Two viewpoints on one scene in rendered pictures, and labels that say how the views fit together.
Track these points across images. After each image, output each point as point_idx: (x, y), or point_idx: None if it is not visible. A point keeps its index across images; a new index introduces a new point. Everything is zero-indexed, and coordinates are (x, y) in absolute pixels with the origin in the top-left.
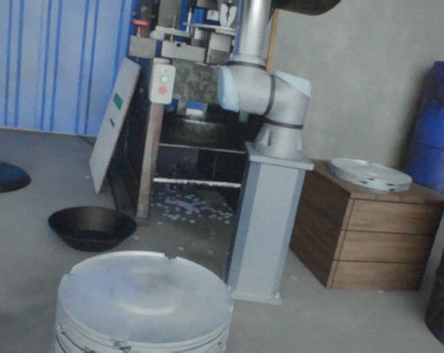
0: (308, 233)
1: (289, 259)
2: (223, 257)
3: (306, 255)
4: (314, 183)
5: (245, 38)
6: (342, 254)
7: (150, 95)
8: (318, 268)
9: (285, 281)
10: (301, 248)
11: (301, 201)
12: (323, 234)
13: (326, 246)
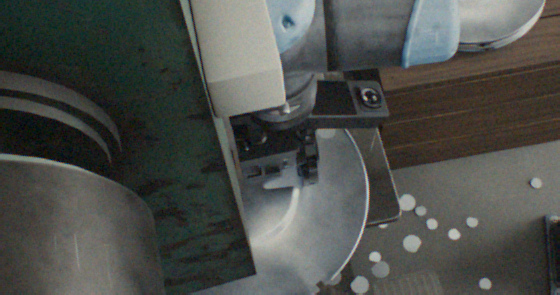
0: (477, 131)
1: (465, 175)
2: (502, 294)
3: (482, 146)
4: (467, 90)
5: None
6: None
7: None
8: (528, 138)
9: (555, 199)
10: (461, 149)
11: (429, 120)
12: (531, 112)
13: (545, 116)
